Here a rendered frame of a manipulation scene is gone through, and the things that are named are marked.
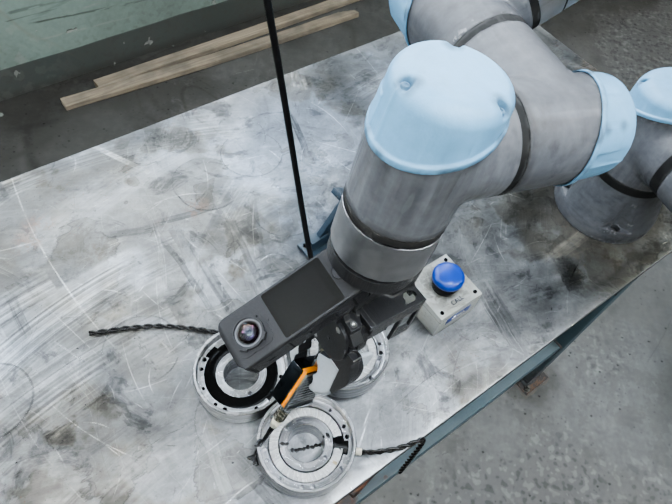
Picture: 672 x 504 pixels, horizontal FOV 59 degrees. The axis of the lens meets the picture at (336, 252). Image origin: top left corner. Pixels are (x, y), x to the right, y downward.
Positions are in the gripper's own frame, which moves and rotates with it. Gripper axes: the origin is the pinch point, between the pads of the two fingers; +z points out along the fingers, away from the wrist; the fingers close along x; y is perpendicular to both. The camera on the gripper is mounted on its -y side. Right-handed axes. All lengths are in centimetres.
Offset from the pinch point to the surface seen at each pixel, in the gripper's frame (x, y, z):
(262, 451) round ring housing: -2.3, -4.8, 9.2
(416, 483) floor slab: -11, 45, 86
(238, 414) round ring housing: 2.1, -5.3, 8.1
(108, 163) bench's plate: 45.3, -1.8, 12.4
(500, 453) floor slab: -17, 68, 82
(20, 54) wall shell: 163, 13, 78
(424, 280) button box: 4.6, 22.2, 3.8
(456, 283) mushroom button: 1.3, 23.2, 0.8
